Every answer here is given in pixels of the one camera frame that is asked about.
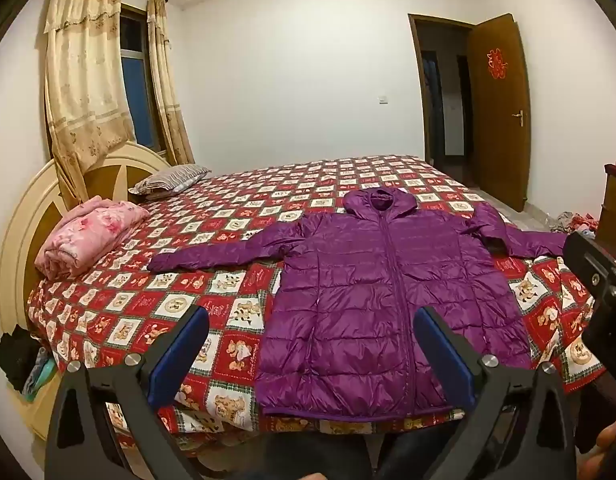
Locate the window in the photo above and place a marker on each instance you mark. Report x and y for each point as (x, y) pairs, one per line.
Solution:
(135, 90)

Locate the wide beige floral curtain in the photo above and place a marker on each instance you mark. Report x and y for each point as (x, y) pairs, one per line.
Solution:
(82, 85)

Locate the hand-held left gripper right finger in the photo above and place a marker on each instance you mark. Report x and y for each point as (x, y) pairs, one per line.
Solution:
(445, 355)

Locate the brown wooden cabinet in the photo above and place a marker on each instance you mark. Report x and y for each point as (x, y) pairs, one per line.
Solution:
(613, 205)

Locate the black cloth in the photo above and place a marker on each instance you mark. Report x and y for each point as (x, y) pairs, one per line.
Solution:
(15, 360)

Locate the red checked bear-print bedsheet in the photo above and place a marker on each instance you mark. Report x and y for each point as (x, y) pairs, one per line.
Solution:
(137, 300)

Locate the teal cloth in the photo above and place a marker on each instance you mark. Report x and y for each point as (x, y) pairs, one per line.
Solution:
(40, 375)

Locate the folded pink floral blanket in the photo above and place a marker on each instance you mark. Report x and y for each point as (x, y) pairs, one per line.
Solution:
(87, 235)

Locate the purple hooded down jacket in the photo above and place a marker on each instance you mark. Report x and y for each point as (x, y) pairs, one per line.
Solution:
(368, 310)

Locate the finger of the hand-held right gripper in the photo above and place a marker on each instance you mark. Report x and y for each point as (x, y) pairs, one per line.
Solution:
(583, 255)

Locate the cream and wood headboard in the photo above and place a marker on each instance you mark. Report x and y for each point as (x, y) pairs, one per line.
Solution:
(22, 240)

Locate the red paper door decoration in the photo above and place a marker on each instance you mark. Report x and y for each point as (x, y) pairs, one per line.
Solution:
(496, 64)

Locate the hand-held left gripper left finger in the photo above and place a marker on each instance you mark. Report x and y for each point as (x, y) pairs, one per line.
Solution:
(180, 355)

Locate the striped pillow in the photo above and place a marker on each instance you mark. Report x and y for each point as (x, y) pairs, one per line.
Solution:
(170, 179)

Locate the person's right hand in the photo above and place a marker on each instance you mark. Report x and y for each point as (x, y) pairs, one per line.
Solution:
(610, 442)

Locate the dark wooden door frame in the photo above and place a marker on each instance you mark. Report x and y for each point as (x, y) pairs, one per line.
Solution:
(416, 85)

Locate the brown wooden door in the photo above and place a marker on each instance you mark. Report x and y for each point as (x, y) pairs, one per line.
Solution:
(498, 135)

